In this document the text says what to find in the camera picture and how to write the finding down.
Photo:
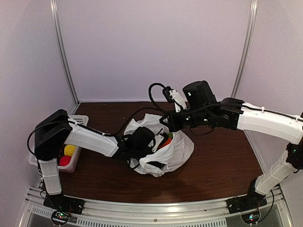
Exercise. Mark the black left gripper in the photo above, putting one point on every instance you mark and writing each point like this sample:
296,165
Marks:
156,164

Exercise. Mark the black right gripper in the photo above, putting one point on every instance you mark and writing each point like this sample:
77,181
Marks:
173,125

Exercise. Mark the white plastic bag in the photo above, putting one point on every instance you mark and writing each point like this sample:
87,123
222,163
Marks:
166,159

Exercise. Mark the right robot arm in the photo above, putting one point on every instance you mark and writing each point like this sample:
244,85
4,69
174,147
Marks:
235,114

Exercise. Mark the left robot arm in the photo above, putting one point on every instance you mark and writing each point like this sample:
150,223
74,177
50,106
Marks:
59,129

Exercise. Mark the yellow fruit lower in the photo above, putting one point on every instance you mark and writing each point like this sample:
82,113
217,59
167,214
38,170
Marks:
69,150

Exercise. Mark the red fruit lower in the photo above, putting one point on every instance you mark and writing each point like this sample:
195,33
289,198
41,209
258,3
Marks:
64,160

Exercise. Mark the white perforated plastic basket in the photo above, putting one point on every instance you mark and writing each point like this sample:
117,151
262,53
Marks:
70,167

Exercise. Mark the left circuit board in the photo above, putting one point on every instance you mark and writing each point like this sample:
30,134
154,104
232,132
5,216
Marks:
59,218

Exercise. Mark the circuit board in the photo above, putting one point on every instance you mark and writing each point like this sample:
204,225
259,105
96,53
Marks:
251,218
59,218

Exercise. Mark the right circuit board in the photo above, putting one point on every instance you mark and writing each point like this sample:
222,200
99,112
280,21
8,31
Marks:
251,218

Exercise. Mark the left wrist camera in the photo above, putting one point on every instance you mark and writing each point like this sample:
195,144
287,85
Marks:
157,141

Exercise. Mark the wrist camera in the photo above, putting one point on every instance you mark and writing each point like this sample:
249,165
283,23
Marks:
174,97
157,141

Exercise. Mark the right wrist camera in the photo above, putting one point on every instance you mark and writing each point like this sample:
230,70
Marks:
174,97

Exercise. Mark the front aluminium rail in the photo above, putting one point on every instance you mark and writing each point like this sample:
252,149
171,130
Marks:
211,213

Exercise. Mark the right aluminium frame post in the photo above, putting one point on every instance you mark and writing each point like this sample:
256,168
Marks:
252,17

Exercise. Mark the aluminium frame post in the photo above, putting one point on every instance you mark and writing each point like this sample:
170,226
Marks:
62,51
252,17

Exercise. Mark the left aluminium frame post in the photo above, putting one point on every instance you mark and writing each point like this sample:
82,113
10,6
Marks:
62,51

